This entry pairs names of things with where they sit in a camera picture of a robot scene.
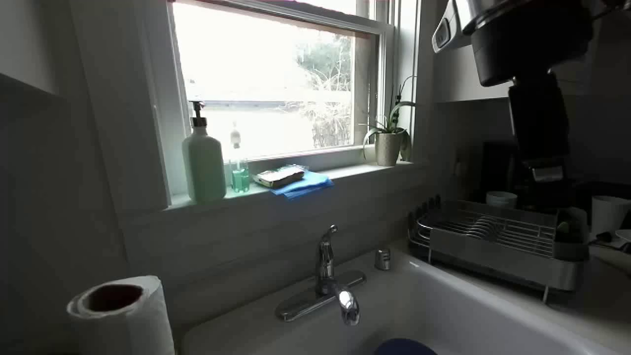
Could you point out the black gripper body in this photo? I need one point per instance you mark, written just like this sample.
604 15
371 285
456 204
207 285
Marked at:
525 46

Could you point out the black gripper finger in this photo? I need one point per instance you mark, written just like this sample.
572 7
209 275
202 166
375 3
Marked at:
539 125

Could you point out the blue bowl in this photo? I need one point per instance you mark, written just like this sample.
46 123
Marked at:
405 348

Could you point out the stainless steel dish rack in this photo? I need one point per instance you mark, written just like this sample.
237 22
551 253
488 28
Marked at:
499 253

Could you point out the white kitchen sink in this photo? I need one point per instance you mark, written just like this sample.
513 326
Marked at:
420 303

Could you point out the chrome sink faucet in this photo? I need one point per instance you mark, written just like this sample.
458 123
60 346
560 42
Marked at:
324 263

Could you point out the white upper cabinet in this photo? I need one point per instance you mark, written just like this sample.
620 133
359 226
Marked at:
460 80
26 46

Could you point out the pale teal cup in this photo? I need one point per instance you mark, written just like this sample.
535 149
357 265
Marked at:
501 200

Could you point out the white mug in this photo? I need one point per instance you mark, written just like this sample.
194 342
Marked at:
608 214

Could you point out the dark utensil holder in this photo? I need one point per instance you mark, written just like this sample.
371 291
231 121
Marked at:
570 243

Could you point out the potted orchid plant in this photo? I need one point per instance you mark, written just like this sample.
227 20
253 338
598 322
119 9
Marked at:
387 149

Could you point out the dark striped sponge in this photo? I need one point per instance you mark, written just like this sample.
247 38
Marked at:
278 176

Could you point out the white framed window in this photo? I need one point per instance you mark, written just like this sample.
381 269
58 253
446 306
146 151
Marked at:
263 80

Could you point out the small green glass bottle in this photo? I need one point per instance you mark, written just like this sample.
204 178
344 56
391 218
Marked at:
239 178

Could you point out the green soap pump bottle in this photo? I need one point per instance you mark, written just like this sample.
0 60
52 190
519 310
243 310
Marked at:
204 170

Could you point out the white paper towel roll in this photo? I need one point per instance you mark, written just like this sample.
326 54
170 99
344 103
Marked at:
131 322

